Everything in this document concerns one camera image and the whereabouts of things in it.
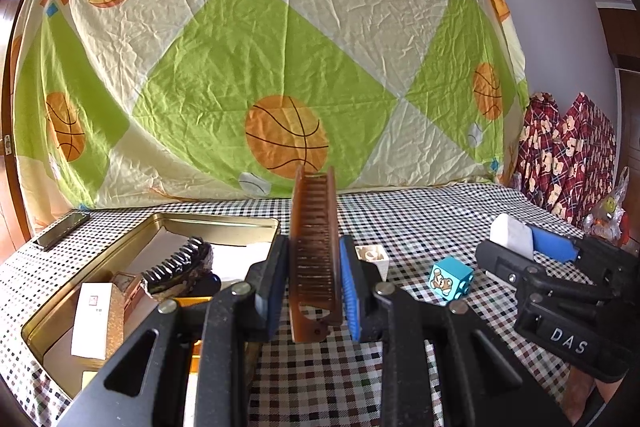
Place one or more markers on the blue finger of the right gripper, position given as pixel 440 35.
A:
pixel 555 246

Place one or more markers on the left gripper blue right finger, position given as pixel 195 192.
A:
pixel 481 381

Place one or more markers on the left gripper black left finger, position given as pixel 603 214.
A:
pixel 137 385

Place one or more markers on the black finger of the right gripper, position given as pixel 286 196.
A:
pixel 527 277

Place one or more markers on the white red-logo carton box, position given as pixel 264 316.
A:
pixel 98 329

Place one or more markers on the copper brown small box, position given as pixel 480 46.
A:
pixel 130 285

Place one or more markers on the black hair brush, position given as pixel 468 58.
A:
pixel 185 273

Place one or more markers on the brown wooden comb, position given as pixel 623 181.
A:
pixel 314 285

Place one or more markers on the small white box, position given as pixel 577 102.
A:
pixel 512 234

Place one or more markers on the small yellow block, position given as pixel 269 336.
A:
pixel 193 396

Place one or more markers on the person right hand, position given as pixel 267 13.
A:
pixel 589 402

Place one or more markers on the clear plastic bag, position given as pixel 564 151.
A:
pixel 605 219

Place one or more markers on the blue bear toy block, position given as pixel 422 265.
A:
pixel 451 279

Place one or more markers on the red bear pattern cloth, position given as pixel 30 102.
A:
pixel 565 162

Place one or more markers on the checkered tablecloth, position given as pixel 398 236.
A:
pixel 333 383

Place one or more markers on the white toy block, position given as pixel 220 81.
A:
pixel 375 254

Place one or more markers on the gold metal tin box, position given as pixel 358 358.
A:
pixel 238 243

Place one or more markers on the black phone on table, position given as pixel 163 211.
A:
pixel 59 230

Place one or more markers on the sports pattern bed sheet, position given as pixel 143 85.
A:
pixel 125 103

